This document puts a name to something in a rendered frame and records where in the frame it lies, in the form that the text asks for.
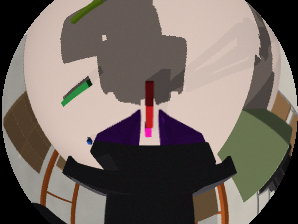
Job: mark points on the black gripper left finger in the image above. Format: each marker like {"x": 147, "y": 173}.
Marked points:
{"x": 126, "y": 132}

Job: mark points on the small blue block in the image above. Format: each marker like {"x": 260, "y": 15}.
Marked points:
{"x": 89, "y": 141}

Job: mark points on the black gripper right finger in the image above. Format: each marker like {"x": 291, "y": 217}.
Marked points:
{"x": 176, "y": 131}

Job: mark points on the dark red rod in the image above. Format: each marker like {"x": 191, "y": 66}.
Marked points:
{"x": 149, "y": 95}

